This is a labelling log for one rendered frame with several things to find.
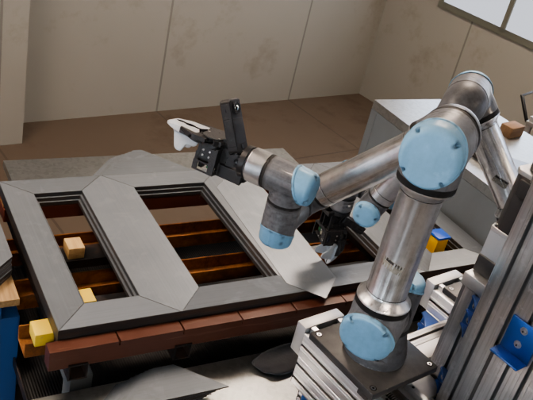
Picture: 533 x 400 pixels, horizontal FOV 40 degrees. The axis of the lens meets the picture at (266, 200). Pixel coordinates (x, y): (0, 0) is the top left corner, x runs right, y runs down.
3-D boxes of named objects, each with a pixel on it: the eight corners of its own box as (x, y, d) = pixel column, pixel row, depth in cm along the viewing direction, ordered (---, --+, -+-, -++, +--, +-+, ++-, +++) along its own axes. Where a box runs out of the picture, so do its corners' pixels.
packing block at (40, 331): (28, 332, 193) (29, 321, 191) (47, 328, 195) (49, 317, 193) (34, 347, 189) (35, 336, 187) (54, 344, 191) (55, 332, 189)
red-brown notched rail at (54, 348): (44, 360, 187) (45, 343, 184) (496, 279, 268) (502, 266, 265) (47, 371, 184) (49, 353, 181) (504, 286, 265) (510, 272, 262)
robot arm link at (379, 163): (475, 82, 147) (289, 175, 174) (462, 95, 138) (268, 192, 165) (502, 132, 148) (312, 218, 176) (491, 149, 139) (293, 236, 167)
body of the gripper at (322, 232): (310, 234, 233) (320, 202, 227) (332, 232, 237) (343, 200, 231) (323, 248, 227) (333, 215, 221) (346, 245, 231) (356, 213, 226)
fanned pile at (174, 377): (70, 394, 190) (72, 382, 188) (208, 365, 210) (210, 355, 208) (84, 429, 181) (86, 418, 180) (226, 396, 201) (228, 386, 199)
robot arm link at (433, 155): (402, 340, 163) (490, 118, 137) (380, 378, 151) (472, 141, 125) (353, 317, 167) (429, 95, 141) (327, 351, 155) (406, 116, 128)
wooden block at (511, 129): (508, 139, 313) (513, 128, 311) (497, 132, 317) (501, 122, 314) (521, 136, 319) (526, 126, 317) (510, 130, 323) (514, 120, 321)
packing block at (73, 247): (63, 248, 227) (63, 237, 225) (78, 247, 229) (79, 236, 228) (67, 259, 223) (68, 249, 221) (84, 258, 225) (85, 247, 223)
